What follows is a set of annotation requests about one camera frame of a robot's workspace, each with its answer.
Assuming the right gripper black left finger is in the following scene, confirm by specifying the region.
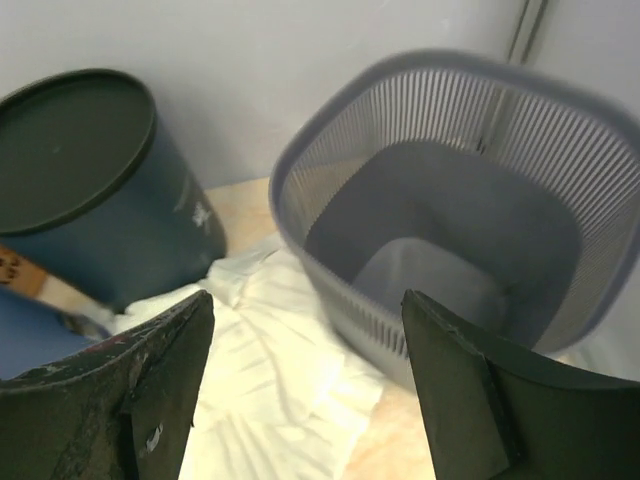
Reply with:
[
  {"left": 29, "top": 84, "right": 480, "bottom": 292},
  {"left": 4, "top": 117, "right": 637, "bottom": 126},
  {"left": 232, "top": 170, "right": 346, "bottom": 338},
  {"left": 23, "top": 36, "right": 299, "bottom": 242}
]
[{"left": 1, "top": 290, "right": 215, "bottom": 479}]

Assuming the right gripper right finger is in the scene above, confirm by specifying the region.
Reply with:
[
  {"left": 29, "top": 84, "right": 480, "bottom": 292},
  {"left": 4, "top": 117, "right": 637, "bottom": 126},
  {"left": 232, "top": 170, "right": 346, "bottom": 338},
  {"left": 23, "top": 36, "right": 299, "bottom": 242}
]
[{"left": 402, "top": 290, "right": 639, "bottom": 479}]

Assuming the blue round bin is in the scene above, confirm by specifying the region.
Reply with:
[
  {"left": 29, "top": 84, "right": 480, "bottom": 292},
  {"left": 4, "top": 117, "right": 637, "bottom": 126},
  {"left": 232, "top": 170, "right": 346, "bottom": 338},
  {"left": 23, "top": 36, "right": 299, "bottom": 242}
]
[{"left": 1, "top": 287, "right": 110, "bottom": 380}]

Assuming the black round bin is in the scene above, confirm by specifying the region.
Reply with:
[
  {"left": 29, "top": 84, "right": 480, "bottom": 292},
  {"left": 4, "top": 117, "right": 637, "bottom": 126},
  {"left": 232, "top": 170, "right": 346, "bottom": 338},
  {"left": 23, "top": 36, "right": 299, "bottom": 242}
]
[{"left": 1, "top": 68, "right": 227, "bottom": 312}]

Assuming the grey mesh bin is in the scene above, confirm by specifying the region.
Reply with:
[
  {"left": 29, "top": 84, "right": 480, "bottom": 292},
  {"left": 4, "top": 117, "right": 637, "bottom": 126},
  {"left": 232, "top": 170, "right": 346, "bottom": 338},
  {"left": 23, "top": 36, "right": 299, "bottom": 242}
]
[{"left": 269, "top": 50, "right": 639, "bottom": 390}]

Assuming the white crumpled cloth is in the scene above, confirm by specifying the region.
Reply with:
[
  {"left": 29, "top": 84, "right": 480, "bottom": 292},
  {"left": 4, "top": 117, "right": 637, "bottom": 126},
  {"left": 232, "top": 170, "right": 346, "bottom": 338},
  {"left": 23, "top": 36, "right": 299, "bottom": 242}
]
[{"left": 109, "top": 234, "right": 386, "bottom": 480}]

